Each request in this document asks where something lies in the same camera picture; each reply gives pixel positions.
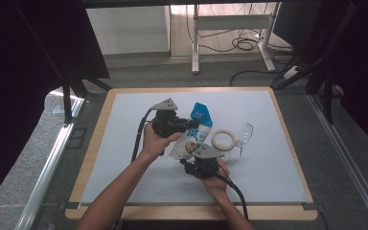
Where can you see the black tripod stand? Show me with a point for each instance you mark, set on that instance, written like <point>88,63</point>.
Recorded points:
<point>327,96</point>

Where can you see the white and blue milk pouch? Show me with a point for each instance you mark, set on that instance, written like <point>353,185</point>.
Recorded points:
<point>198,134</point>

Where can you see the person's right hand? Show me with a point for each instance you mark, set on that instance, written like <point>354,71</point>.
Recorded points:
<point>218,185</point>

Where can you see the white table mat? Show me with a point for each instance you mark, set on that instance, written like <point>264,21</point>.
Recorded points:
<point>268,179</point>

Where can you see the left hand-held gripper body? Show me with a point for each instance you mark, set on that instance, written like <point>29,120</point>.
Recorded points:
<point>166,123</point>

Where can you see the black curtain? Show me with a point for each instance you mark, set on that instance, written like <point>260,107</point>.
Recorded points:
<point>364,64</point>
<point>19,64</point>

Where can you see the white desk frame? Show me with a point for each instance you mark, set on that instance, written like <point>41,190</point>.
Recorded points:
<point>230,22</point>

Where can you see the person's left hand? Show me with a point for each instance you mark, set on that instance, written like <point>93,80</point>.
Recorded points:
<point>155,143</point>

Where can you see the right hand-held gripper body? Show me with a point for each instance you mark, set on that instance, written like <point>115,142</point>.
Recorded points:
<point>204,164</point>

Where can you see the white power strip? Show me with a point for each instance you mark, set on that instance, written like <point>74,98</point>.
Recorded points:
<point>290,73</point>

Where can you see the clear pitcher with beige rim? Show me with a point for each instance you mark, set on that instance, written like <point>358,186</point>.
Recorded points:
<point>215,143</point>

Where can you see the black metal stand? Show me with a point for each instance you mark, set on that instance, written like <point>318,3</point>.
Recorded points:
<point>66,102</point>

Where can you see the aluminium rail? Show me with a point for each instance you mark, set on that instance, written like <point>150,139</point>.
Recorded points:
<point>348,159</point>
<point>44,172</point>

